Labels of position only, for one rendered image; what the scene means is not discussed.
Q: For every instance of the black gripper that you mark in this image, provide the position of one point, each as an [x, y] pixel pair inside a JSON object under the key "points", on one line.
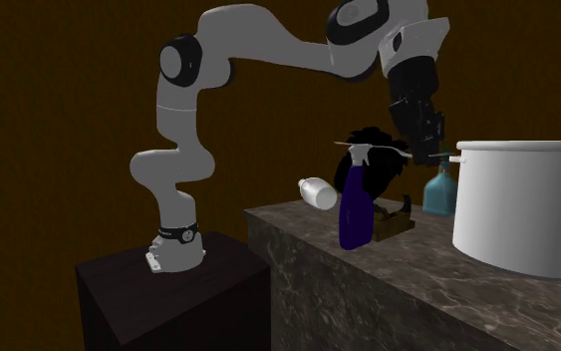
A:
{"points": [[413, 92]]}

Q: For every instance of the silver spoon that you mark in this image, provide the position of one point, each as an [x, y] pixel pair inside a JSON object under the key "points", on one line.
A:
{"points": [[382, 146]]}

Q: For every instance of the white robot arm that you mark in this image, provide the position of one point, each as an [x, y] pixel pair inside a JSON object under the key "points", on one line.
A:
{"points": [[178, 121]]}

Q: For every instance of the black bushy plant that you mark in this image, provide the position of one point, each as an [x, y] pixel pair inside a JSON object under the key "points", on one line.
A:
{"points": [[382, 170]]}

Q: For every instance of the teal glass bottle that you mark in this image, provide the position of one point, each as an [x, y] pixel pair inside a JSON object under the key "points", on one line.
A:
{"points": [[439, 194]]}

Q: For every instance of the brown wooden planter box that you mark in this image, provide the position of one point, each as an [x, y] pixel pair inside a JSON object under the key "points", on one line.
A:
{"points": [[392, 224]]}

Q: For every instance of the blue spray bottle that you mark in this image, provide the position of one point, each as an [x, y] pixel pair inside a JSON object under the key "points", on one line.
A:
{"points": [[355, 214]]}

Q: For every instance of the white bottle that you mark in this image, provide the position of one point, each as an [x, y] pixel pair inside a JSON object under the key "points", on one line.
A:
{"points": [[320, 193]]}

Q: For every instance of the large white pot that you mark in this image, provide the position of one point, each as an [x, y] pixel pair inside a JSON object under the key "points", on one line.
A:
{"points": [[523, 209]]}

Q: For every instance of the dark robot stand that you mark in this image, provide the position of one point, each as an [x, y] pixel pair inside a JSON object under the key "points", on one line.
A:
{"points": [[173, 301]]}

